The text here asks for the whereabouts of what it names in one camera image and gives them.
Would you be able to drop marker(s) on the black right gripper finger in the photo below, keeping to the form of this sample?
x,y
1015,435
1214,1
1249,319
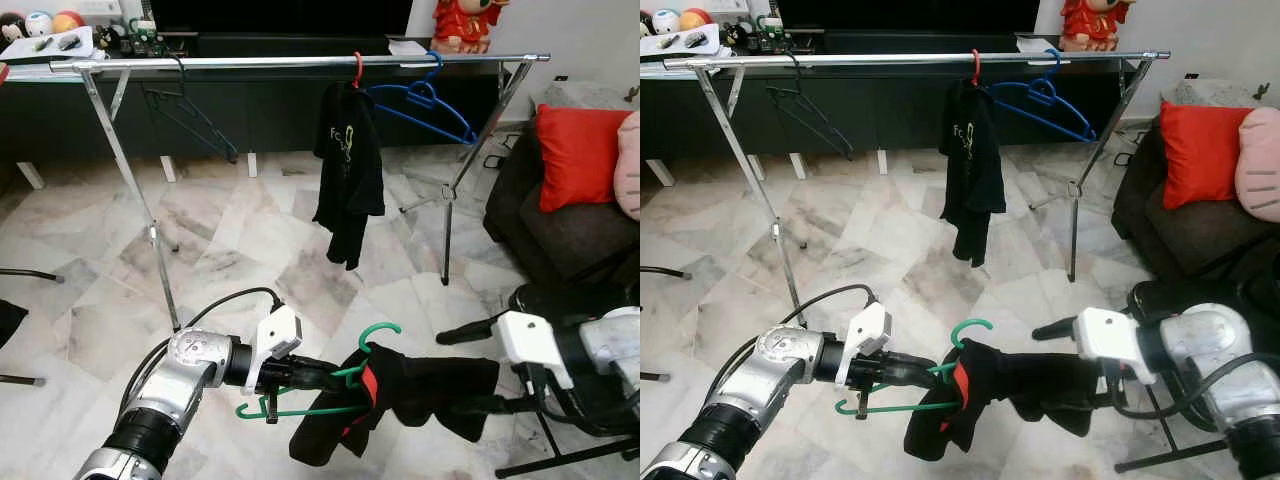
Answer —
x,y
1055,328
470,332

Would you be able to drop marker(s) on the green plastic hanger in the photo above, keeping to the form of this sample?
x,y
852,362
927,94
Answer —
x,y
300,410
890,406

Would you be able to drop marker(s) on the black polo shirt red stripe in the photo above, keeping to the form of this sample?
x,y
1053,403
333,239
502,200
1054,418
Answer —
x,y
420,385
1020,385

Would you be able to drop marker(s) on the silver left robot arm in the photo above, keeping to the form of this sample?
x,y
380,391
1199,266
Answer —
x,y
190,360
790,355

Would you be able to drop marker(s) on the blue plastic hanger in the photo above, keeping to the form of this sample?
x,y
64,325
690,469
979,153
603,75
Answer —
x,y
470,137
1090,135

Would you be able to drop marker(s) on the red plastic hanger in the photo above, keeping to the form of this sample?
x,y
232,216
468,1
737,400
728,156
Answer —
x,y
976,65
357,70

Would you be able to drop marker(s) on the black folding chair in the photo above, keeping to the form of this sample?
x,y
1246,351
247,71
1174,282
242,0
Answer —
x,y
560,298
1180,292

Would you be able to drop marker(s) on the dark grey fabric sofa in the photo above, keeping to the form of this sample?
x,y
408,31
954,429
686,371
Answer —
x,y
1180,235
560,240

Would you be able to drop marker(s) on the black T-shirt green logo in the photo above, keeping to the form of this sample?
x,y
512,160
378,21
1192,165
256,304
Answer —
x,y
350,170
975,170

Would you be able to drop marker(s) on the red square pillow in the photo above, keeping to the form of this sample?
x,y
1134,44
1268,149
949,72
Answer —
x,y
580,160
1200,155

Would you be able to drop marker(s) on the pink cat face pillow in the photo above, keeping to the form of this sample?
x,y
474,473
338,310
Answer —
x,y
1260,165
630,165

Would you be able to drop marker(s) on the black TV console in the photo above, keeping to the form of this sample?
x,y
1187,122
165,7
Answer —
x,y
280,120
900,120

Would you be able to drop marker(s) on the side table white lace cloth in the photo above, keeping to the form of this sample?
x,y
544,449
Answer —
x,y
580,92
1215,92

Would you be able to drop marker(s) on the navy blue shirt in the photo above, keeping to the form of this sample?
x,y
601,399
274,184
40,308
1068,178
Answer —
x,y
10,325

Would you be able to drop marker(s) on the white paper sheet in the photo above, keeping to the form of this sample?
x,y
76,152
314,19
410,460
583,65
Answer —
x,y
408,48
1035,45

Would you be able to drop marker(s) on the silver metal clothes rack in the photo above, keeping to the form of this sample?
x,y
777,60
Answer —
x,y
880,60
250,62

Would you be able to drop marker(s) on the red gold Buddha statue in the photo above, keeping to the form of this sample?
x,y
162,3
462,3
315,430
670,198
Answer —
x,y
1095,22
470,25

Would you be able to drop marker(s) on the black soundbar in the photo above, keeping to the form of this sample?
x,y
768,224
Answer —
x,y
290,44
920,42

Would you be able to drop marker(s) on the stack of white papers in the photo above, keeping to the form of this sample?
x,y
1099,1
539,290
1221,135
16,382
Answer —
x,y
30,68
655,68

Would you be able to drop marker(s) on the black flat television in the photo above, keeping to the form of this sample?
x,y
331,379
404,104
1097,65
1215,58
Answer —
x,y
280,12
900,12

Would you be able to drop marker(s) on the white flat tray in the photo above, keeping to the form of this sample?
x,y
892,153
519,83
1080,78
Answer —
x,y
712,40
88,40

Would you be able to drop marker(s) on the black plush doll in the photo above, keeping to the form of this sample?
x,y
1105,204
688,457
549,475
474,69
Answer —
x,y
10,28

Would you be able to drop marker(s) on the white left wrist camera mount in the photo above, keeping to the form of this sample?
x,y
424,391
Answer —
x,y
275,340
868,335

